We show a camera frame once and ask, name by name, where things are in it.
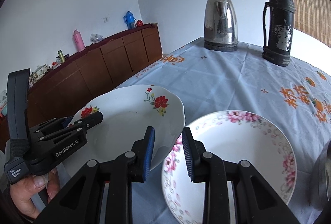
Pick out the person's left hand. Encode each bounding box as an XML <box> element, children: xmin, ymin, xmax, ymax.
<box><xmin>10</xmin><ymin>168</ymin><xmax>61</xmax><ymax>219</ymax></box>

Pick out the crumpled plastic bag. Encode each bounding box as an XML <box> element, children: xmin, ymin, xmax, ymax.
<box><xmin>90</xmin><ymin>33</ymin><xmax>104</xmax><ymax>43</ymax></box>

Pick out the red flower white plate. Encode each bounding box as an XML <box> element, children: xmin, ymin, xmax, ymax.
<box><xmin>63</xmin><ymin>84</ymin><xmax>185</xmax><ymax>176</ymax></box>

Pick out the stainless steel bowl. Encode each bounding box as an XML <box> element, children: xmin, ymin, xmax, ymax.
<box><xmin>309</xmin><ymin>140</ymin><xmax>330</xmax><ymax>211</ymax></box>

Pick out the green can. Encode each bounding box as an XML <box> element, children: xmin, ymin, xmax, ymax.
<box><xmin>58</xmin><ymin>50</ymin><xmax>66</xmax><ymax>63</ymax></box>

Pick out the blue thermos jug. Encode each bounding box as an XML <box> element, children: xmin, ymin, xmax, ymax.
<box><xmin>124</xmin><ymin>11</ymin><xmax>136</xmax><ymax>29</ymax></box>

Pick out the pink floral rim plate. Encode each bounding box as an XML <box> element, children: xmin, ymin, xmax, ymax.
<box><xmin>162</xmin><ymin>110</ymin><xmax>297</xmax><ymax>223</ymax></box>

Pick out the small red object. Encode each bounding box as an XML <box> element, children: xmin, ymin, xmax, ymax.
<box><xmin>136</xmin><ymin>20</ymin><xmax>143</xmax><ymax>27</ymax></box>

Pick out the brown wooden sideboard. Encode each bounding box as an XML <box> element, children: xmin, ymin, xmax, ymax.
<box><xmin>0</xmin><ymin>23</ymin><xmax>163</xmax><ymax>152</ymax></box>

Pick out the pink thermos bottle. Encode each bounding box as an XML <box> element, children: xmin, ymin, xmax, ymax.
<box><xmin>73</xmin><ymin>29</ymin><xmax>85</xmax><ymax>52</ymax></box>

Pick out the black thermos flask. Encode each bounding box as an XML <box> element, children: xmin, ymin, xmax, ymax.
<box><xmin>262</xmin><ymin>0</ymin><xmax>295</xmax><ymax>67</ymax></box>

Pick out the stainless electric kettle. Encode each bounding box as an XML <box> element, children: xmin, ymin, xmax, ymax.
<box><xmin>204</xmin><ymin>0</ymin><xmax>239</xmax><ymax>52</ymax></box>

